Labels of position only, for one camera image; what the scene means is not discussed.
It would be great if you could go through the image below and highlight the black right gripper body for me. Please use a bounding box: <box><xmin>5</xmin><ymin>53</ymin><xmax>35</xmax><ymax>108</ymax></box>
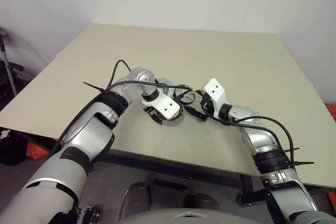
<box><xmin>197</xmin><ymin>90</ymin><xmax>217</xmax><ymax>117</ymax></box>

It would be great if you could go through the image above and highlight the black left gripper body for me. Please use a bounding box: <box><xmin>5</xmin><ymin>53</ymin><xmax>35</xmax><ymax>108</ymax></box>
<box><xmin>143</xmin><ymin>105</ymin><xmax>162</xmax><ymax>121</ymax></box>

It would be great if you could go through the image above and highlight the motor stator with copper windings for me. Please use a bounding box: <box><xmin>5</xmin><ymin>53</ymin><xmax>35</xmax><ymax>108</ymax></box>
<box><xmin>151</xmin><ymin>103</ymin><xmax>186</xmax><ymax>128</ymax></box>

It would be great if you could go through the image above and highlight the silver rotor cover with magnets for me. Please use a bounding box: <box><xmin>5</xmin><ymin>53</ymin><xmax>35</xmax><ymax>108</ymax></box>
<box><xmin>156</xmin><ymin>78</ymin><xmax>175</xmax><ymax>98</ymax></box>

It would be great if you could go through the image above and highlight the dark rounded shape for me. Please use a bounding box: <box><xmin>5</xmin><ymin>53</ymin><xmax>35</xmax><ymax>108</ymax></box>
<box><xmin>120</xmin><ymin>182</ymin><xmax>152</xmax><ymax>218</ymax></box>
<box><xmin>183</xmin><ymin>193</ymin><xmax>224</xmax><ymax>211</ymax></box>

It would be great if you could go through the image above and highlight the grey robot torso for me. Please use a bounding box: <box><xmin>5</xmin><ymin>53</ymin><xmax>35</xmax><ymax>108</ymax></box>
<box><xmin>123</xmin><ymin>208</ymin><xmax>271</xmax><ymax>224</ymax></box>

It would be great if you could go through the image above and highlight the orange bag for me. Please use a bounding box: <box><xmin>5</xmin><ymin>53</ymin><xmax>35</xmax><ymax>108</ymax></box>
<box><xmin>26</xmin><ymin>140</ymin><xmax>52</xmax><ymax>161</ymax></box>

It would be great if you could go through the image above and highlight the black chair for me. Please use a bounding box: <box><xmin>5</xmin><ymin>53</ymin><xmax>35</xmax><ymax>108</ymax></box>
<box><xmin>0</xmin><ymin>60</ymin><xmax>29</xmax><ymax>109</ymax></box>

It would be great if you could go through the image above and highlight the black bag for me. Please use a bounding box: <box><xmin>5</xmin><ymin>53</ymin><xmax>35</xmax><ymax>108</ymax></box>
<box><xmin>0</xmin><ymin>126</ymin><xmax>29</xmax><ymax>166</ymax></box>

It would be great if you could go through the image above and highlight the grey metal pole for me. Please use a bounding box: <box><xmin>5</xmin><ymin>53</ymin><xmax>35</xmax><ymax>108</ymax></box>
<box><xmin>0</xmin><ymin>31</ymin><xmax>18</xmax><ymax>96</ymax></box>

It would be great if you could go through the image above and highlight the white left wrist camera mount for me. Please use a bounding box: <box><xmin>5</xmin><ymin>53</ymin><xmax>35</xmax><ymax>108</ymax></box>
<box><xmin>141</xmin><ymin>91</ymin><xmax>181</xmax><ymax>120</ymax></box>

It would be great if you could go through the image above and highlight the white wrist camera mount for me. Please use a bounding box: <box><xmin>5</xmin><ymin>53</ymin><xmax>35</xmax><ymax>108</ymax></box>
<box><xmin>141</xmin><ymin>91</ymin><xmax>181</xmax><ymax>120</ymax></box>
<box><xmin>203</xmin><ymin>78</ymin><xmax>226</xmax><ymax>118</ymax></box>

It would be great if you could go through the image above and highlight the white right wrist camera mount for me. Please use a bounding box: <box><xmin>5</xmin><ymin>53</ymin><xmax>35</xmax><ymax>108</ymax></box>
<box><xmin>203</xmin><ymin>78</ymin><xmax>226</xmax><ymax>118</ymax></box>

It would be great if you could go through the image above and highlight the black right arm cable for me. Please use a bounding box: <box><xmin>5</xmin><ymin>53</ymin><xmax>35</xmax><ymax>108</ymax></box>
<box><xmin>201</xmin><ymin>100</ymin><xmax>300</xmax><ymax>167</ymax></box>

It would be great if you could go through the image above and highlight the black table frame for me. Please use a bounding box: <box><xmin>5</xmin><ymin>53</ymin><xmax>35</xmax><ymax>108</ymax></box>
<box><xmin>89</xmin><ymin>153</ymin><xmax>266</xmax><ymax>206</ymax></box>

